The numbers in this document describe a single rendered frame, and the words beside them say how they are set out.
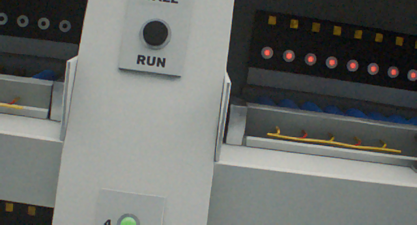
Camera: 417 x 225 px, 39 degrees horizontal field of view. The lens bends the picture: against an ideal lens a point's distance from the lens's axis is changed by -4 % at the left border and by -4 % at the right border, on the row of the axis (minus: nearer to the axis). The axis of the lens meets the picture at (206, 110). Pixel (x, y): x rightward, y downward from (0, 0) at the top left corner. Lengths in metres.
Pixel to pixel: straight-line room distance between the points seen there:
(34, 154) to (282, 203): 0.16
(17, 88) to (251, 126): 0.17
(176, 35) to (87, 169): 0.10
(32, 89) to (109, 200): 0.11
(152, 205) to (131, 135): 0.04
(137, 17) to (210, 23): 0.05
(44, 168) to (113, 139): 0.05
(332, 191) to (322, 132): 0.08
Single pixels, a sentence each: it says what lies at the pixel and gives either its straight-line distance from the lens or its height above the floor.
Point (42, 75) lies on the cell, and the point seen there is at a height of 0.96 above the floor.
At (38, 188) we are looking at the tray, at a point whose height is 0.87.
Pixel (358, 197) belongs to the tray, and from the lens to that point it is 0.40.
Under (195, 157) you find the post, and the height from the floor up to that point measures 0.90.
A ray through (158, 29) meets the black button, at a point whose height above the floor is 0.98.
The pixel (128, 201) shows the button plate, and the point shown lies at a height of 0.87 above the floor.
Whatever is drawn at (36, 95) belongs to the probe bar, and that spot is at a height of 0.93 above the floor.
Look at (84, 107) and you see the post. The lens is 0.39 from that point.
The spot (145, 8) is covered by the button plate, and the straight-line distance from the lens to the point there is 0.40.
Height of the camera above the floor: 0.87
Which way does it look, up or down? 10 degrees up
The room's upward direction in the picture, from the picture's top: 7 degrees clockwise
